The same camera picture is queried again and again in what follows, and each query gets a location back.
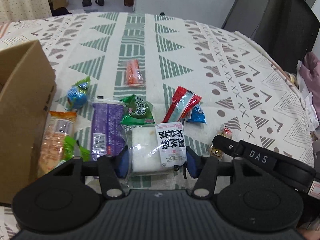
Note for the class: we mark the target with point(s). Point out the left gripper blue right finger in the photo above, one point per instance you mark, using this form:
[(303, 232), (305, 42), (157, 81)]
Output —
[(194, 163)]

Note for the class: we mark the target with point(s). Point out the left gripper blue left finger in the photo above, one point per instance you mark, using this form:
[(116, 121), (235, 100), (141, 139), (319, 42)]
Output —
[(122, 163)]

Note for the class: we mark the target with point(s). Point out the white rice cake packet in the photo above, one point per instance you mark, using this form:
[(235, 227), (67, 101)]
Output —
[(155, 149)]

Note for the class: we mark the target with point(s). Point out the blue snack packet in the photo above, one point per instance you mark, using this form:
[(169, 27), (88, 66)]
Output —
[(197, 115)]

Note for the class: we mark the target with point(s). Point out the purple snack packet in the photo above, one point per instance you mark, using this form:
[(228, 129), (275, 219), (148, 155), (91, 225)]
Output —
[(105, 137)]

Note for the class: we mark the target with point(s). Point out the red light-blue snack packet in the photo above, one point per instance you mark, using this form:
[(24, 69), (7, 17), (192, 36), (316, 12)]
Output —
[(183, 101)]

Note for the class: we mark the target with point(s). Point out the orange biscuit packet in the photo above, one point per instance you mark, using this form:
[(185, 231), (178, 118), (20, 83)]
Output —
[(60, 125)]

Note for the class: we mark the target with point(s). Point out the small yellow candy packet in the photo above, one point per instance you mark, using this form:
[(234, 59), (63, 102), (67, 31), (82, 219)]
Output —
[(219, 142)]

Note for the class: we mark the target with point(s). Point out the bright green snack packet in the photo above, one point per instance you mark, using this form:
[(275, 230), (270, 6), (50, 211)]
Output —
[(71, 149)]

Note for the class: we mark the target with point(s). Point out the patterned bed blanket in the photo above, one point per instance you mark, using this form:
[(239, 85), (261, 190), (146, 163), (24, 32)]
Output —
[(240, 88)]

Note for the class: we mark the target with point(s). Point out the blue green candy packet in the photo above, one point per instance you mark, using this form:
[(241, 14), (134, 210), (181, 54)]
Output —
[(77, 94)]

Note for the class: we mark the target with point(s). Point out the orange snack packet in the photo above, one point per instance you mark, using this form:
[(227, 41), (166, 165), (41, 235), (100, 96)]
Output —
[(133, 74)]

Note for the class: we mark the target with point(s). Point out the pink cloth pile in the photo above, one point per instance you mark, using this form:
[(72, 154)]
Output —
[(308, 77)]

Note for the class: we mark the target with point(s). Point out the brown cardboard box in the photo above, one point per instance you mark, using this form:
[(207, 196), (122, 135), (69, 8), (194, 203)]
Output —
[(27, 90)]

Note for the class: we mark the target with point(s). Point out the right black slipper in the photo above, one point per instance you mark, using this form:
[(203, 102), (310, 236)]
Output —
[(100, 2)]

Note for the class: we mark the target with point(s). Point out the black slipper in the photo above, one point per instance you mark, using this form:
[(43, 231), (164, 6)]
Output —
[(86, 3), (100, 2)]

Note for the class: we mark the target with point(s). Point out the left black slipper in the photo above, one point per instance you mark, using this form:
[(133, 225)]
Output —
[(86, 3)]

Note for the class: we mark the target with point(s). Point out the small cardboard box on floor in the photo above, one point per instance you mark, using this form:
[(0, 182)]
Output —
[(59, 4)]

